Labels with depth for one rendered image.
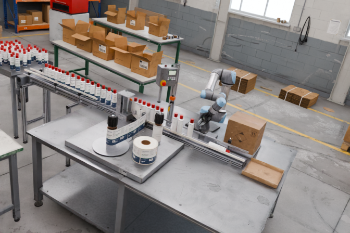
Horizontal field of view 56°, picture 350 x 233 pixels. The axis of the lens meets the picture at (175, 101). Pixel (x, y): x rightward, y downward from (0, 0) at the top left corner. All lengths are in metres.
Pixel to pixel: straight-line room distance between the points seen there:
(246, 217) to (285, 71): 6.12
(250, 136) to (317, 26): 5.20
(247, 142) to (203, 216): 0.99
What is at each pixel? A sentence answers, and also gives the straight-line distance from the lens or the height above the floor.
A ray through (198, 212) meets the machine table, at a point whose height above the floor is 0.83.
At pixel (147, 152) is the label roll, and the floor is 0.99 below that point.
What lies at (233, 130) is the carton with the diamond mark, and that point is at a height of 1.02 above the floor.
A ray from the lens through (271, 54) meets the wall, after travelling 8.38.
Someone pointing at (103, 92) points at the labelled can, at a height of 1.02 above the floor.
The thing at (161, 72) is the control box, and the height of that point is 1.43.
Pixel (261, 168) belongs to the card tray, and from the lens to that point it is 3.05.
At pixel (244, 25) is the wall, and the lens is 8.61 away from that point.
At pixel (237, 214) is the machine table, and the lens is 2.50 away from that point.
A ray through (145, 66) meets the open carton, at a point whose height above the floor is 0.93.
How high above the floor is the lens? 2.42
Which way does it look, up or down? 24 degrees down
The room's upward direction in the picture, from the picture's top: 9 degrees clockwise
